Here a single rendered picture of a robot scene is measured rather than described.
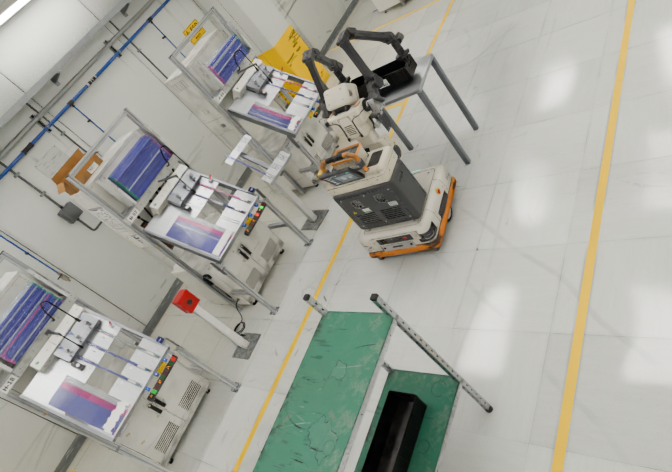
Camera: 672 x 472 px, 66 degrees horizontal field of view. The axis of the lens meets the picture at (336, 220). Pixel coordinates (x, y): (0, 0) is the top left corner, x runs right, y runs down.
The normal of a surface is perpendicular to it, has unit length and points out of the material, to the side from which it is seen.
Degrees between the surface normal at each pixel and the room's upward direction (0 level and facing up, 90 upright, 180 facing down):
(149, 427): 90
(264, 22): 90
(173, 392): 90
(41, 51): 90
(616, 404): 0
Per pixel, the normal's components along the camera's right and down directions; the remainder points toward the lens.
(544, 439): -0.59, -0.62
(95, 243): 0.71, -0.11
